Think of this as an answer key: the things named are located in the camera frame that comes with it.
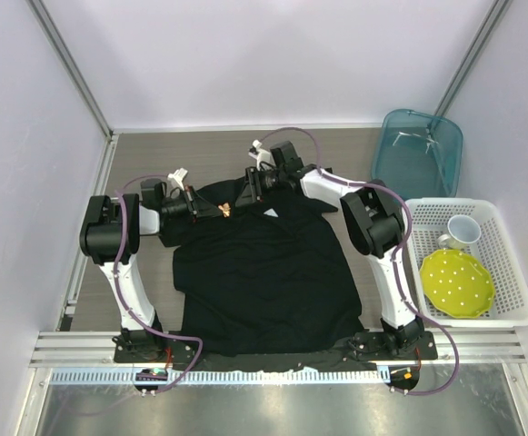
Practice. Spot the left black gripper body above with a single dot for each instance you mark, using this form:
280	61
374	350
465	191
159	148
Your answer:
177	209

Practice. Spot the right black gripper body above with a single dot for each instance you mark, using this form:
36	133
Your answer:
271	182

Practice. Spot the red gold brooch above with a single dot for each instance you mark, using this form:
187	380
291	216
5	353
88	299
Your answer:
225	208

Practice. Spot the black t-shirt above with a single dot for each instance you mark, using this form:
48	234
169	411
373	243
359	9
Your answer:
256	284

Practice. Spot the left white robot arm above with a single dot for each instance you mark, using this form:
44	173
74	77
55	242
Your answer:
110	236

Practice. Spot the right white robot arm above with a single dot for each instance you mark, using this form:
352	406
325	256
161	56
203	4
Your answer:
374	222

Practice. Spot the white paper label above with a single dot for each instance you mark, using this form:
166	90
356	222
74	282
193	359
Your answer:
271	212

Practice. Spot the teal transparent plastic bin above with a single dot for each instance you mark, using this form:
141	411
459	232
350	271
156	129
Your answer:
418	155

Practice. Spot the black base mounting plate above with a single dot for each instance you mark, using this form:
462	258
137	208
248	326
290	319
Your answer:
362	351

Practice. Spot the light blue mug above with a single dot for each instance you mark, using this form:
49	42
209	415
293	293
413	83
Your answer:
461	231

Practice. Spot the yellow dotted plate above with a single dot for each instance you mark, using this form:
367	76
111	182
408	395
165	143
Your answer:
457	284

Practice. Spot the white perforated plastic basket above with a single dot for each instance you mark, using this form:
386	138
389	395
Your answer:
494	250

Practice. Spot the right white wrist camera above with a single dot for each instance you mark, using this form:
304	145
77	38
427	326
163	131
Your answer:
261	156

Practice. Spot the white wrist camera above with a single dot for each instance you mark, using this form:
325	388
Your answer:
176	178
261	156

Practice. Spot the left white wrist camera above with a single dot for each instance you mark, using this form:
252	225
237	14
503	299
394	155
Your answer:
176	178

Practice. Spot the white slotted cable duct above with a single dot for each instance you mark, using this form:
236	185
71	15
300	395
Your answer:
141	377

